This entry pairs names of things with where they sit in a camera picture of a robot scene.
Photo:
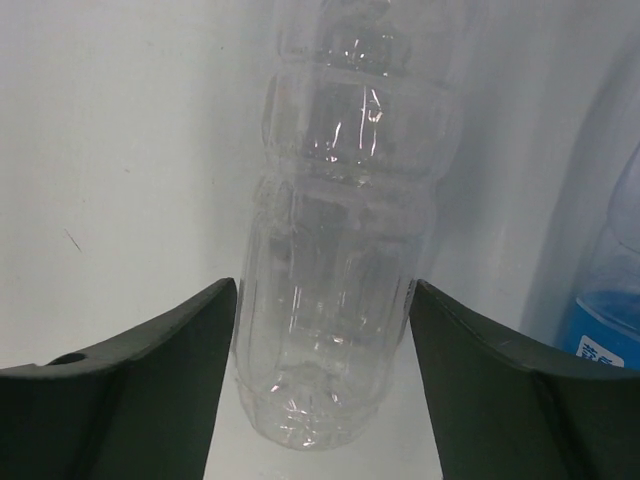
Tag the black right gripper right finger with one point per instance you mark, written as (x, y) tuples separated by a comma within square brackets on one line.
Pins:
[(505, 406)]

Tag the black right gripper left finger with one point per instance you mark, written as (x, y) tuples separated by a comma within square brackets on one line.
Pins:
[(140, 405)]

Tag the clear bottle blue label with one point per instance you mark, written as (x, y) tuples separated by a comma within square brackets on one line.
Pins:
[(603, 325)]

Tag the tall clear bottle white cap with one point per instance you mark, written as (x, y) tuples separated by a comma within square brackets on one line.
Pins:
[(362, 119)]

